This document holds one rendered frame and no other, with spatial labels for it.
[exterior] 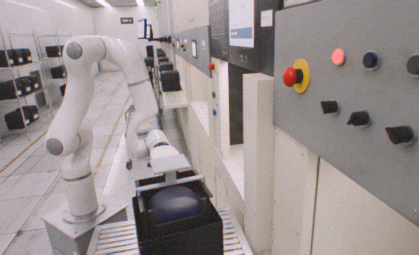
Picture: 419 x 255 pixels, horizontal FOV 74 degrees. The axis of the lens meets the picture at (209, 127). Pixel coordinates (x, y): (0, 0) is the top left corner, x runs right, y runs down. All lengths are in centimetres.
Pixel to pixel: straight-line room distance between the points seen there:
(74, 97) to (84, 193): 43
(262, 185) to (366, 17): 53
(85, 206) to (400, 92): 126
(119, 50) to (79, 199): 67
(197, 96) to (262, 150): 223
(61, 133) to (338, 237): 101
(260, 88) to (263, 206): 35
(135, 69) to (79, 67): 20
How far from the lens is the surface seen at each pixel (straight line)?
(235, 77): 161
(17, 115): 551
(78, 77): 117
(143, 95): 110
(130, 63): 109
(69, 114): 122
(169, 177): 96
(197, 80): 293
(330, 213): 73
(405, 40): 40
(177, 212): 96
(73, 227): 139
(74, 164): 133
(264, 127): 75
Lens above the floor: 151
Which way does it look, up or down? 18 degrees down
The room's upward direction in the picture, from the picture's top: 3 degrees counter-clockwise
